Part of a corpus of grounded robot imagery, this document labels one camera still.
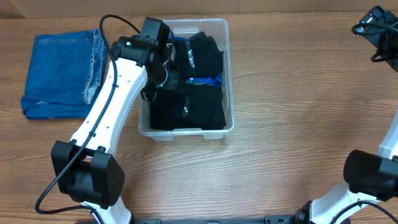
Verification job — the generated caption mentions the clear plastic storage bin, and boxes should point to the clear plastic storage bin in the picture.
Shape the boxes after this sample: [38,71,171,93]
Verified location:
[138,18,235,141]

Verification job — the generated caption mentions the blue sequin fabric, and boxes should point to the blue sequin fabric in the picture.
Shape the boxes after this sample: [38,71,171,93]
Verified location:
[167,35,223,88]

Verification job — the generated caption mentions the large black garment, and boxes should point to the large black garment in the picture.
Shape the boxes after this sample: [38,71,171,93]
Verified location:
[149,83,227,131]

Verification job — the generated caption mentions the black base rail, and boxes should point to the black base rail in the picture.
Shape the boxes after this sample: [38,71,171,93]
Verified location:
[133,212,309,224]

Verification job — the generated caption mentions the blue denim jeans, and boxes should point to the blue denim jeans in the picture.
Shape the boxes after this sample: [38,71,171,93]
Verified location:
[21,29,107,119]

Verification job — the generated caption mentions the small black garment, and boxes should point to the small black garment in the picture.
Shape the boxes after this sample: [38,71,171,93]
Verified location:
[169,30,224,80]
[150,92,189,130]

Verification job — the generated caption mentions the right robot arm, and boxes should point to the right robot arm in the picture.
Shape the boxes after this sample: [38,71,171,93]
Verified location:
[286,6,397,223]

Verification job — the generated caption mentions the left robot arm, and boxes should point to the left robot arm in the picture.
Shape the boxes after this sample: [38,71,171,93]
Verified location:
[35,17,180,223]

